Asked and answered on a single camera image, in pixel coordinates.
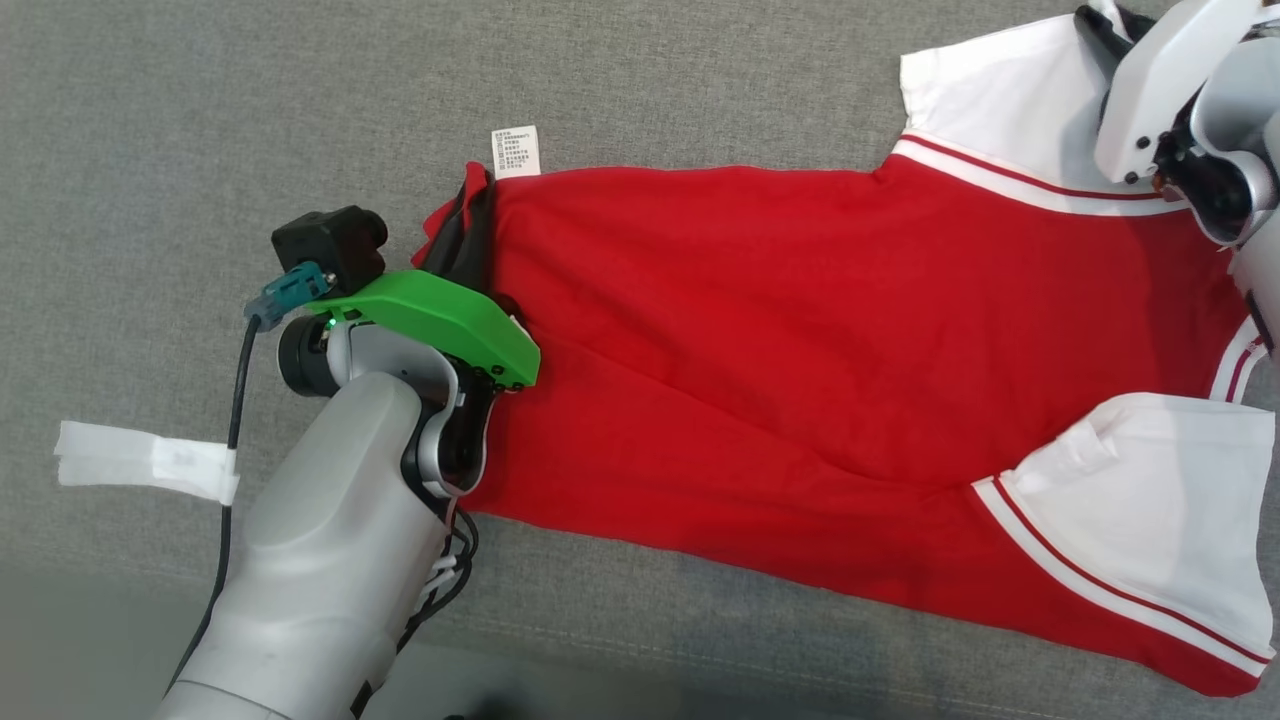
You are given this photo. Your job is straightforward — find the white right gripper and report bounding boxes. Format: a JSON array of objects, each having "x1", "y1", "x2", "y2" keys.
[{"x1": 1075, "y1": 0, "x2": 1266, "y2": 186}]

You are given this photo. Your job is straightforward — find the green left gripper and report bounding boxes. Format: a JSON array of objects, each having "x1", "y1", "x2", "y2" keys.
[{"x1": 327, "y1": 172, "x2": 542, "y2": 391}]

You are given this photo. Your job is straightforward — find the red jersey shirt white sleeves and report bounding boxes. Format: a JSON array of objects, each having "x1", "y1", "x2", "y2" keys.
[{"x1": 415, "y1": 10, "x2": 1278, "y2": 698}]

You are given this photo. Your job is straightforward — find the white tape label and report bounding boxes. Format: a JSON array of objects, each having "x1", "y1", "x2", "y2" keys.
[{"x1": 55, "y1": 420, "x2": 241, "y2": 506}]

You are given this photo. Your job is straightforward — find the black left cable teal plug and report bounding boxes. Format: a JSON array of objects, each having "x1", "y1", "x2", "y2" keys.
[{"x1": 165, "y1": 262, "x2": 337, "y2": 701}]

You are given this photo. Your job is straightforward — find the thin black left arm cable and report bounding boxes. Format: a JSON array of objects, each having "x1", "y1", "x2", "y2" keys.
[{"x1": 398, "y1": 508, "x2": 481, "y2": 651}]

